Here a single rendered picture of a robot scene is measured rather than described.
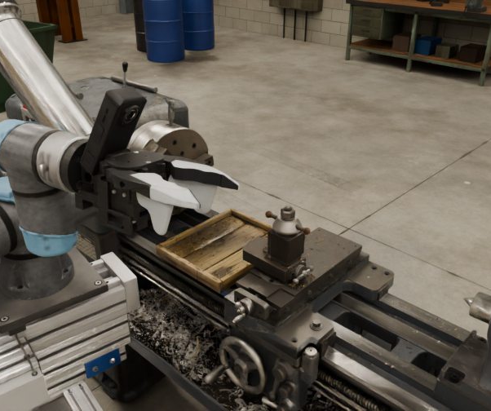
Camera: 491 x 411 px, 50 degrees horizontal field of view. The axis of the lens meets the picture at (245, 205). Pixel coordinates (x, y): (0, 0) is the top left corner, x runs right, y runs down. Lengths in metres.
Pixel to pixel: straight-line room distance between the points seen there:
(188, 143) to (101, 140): 1.20
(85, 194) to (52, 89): 0.26
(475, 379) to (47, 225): 0.97
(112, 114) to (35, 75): 0.32
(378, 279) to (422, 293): 1.54
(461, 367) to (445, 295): 1.84
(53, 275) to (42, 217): 0.38
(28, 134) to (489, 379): 1.06
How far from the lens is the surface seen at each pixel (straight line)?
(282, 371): 1.42
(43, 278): 1.14
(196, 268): 1.61
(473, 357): 1.39
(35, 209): 0.77
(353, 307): 1.59
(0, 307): 1.16
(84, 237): 2.02
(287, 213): 1.36
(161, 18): 8.11
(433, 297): 3.14
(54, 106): 0.88
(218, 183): 0.60
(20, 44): 0.92
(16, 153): 0.74
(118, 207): 0.63
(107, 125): 0.61
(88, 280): 1.18
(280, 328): 1.39
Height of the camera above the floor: 1.83
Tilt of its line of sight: 28 degrees down
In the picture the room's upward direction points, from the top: straight up
